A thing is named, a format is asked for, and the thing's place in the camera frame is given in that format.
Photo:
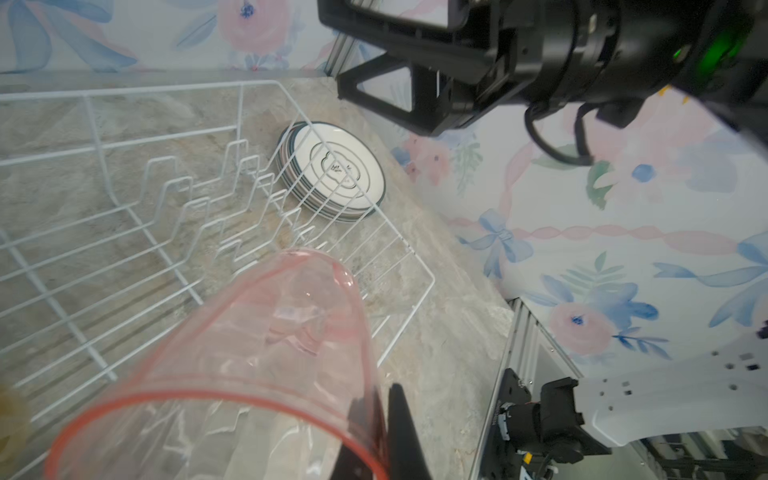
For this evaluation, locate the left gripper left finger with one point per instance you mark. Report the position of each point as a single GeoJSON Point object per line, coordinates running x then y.
{"type": "Point", "coordinates": [361, 455]}

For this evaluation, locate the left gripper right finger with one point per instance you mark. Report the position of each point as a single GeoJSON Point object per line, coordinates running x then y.
{"type": "Point", "coordinates": [406, 458]}

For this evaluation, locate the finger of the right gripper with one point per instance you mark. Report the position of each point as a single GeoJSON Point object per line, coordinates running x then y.
{"type": "Point", "coordinates": [465, 49]}
{"type": "Point", "coordinates": [408, 95]}

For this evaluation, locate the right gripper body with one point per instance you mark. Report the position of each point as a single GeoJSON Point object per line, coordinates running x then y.
{"type": "Point", "coordinates": [606, 56]}

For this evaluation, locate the pink ribbed glass cup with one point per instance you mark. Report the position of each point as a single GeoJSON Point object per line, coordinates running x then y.
{"type": "Point", "coordinates": [255, 384]}

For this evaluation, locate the white front plate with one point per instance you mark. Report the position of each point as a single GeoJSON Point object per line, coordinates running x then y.
{"type": "Point", "coordinates": [330, 171]}

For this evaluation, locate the white wire dish rack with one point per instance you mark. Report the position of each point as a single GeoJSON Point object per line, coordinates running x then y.
{"type": "Point", "coordinates": [124, 210]}

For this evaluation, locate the yellow ribbed glass cup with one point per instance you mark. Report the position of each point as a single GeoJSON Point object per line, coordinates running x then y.
{"type": "Point", "coordinates": [15, 423]}

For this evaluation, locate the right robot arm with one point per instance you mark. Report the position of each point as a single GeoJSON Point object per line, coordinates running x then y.
{"type": "Point", "coordinates": [724, 66]}

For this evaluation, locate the right aluminium corner post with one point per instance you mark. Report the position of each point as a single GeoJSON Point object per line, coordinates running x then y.
{"type": "Point", "coordinates": [345, 54]}

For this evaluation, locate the aluminium mounting rail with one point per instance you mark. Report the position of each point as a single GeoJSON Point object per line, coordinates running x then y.
{"type": "Point", "coordinates": [724, 389]}

